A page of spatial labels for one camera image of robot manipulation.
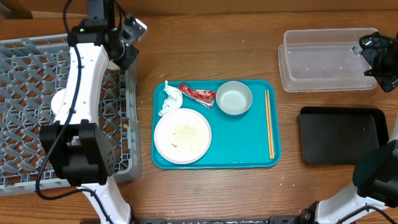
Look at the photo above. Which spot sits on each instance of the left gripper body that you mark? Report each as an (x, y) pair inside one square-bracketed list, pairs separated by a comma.
[(127, 53)]

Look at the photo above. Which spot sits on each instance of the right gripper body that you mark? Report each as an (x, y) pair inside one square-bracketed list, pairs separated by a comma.
[(379, 61)]

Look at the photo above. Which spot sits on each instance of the white napkin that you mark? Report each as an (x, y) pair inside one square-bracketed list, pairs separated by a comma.
[(174, 99)]

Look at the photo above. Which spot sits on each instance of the small white plate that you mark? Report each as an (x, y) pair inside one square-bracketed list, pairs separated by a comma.
[(57, 101)]

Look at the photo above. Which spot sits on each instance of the red snack wrapper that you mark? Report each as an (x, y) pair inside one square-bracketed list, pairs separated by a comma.
[(204, 97)]

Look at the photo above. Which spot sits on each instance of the large white plate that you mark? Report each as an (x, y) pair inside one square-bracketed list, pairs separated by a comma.
[(182, 136)]

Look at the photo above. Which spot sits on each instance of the grey metal bowl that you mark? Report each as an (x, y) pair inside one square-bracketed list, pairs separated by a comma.
[(234, 98)]

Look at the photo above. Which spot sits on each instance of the wooden chopstick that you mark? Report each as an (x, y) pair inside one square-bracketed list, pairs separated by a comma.
[(268, 124)]

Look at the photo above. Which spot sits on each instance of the white paper cup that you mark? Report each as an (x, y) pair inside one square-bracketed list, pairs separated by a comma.
[(112, 65)]

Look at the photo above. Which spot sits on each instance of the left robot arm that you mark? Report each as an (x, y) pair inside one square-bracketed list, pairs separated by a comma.
[(75, 145)]

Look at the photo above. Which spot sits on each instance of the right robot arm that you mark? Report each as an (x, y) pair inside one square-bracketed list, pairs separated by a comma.
[(374, 185)]

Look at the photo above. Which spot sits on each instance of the clear plastic storage bin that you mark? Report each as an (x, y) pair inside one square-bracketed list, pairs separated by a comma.
[(329, 59)]

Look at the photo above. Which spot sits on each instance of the grey plastic dish rack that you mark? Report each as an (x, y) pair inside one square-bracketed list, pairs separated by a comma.
[(32, 71)]

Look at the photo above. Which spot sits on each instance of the black plastic tray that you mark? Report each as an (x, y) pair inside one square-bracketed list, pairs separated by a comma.
[(340, 136)]

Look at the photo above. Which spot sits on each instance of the teal plastic serving tray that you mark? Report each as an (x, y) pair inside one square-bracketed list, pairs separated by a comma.
[(237, 141)]

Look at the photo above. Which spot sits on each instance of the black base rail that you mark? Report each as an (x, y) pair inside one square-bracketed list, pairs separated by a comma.
[(289, 219)]

